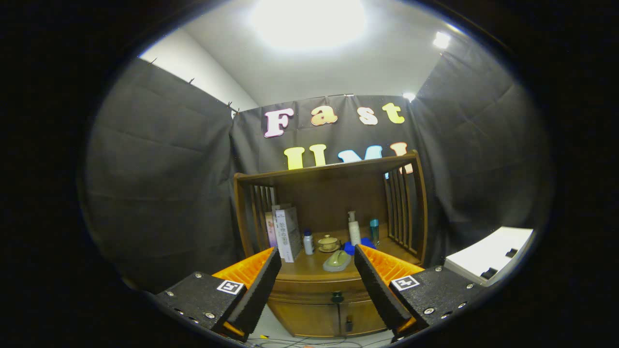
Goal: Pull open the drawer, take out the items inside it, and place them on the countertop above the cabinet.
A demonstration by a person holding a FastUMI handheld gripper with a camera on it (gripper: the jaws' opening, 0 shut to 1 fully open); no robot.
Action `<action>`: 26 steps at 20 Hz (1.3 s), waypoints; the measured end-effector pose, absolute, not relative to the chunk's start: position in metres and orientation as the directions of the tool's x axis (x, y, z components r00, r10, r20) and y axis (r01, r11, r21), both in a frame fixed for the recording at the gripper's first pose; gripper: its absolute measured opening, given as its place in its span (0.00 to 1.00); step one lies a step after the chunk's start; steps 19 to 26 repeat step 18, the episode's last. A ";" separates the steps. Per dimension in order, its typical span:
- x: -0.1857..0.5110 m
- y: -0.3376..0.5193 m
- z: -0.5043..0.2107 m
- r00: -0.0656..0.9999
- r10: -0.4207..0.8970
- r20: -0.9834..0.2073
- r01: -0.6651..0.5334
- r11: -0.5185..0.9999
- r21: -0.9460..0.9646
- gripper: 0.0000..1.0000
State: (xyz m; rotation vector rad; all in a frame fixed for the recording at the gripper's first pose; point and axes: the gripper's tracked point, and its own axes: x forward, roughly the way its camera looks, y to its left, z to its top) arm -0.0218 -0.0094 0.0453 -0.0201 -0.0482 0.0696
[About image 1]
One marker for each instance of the small ceiling spotlight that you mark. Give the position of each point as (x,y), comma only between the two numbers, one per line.
(409,96)
(441,39)

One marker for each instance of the white pump bottle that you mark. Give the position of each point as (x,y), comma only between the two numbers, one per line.
(354,234)

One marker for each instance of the wooden countertop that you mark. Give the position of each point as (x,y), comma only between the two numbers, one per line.
(309,266)

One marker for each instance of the large ceiling light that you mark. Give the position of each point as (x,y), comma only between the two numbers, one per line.
(309,21)

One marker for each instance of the teal glass bottle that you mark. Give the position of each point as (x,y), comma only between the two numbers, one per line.
(375,234)

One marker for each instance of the thick white book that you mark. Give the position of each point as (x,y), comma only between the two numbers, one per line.
(285,237)

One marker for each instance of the yellow saucer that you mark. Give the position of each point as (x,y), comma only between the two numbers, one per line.
(329,250)

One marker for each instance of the white bottle blue cap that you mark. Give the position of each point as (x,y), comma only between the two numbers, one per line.
(308,244)

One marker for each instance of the yellow lidded teacup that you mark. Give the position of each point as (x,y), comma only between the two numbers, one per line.
(328,241)

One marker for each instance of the wooden cabinet door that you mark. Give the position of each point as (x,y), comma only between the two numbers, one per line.
(362,316)
(304,316)

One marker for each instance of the brown wooden cabinet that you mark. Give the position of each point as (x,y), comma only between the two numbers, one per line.
(333,193)

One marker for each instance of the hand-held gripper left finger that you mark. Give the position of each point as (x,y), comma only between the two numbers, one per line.
(258,292)

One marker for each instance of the grey book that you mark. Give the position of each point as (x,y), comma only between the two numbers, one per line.
(283,206)

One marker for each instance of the blue folded cloth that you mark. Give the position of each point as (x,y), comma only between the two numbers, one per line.
(349,249)

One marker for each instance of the pink book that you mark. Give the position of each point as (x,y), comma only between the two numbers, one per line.
(271,232)

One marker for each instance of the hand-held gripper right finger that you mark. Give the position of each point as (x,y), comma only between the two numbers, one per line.
(377,290)

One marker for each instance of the brown wooden drawer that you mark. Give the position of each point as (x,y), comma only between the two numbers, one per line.
(309,290)

